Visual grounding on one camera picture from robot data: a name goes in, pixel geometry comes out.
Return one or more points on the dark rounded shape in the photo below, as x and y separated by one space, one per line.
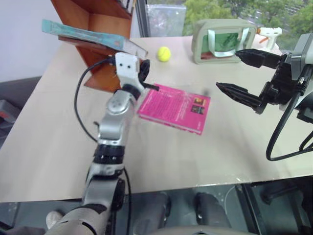
210 213

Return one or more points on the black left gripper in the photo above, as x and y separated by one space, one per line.
144 69

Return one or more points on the white glue gun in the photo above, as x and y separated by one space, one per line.
270 34

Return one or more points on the teal hardcover book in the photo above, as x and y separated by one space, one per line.
93 35

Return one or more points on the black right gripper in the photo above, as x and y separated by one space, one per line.
283 90

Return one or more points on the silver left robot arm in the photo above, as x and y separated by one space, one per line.
115 117

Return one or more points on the white shoe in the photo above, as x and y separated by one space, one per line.
53 219

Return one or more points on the grey robot torso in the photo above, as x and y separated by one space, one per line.
195 231

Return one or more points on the beige framed tray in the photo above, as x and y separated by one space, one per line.
220 39

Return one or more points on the pink hardcover book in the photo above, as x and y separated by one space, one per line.
173 107

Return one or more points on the red and black device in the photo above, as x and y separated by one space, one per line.
7 113

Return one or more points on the clear plastic sheet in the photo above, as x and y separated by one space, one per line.
166 20

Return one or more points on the yellow tennis ball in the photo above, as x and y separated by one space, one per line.
163 54

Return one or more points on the black table leg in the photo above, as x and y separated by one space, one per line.
248 210

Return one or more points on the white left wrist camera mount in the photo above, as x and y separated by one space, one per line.
127 72

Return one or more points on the brown wooden bookshelf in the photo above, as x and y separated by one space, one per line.
107 24

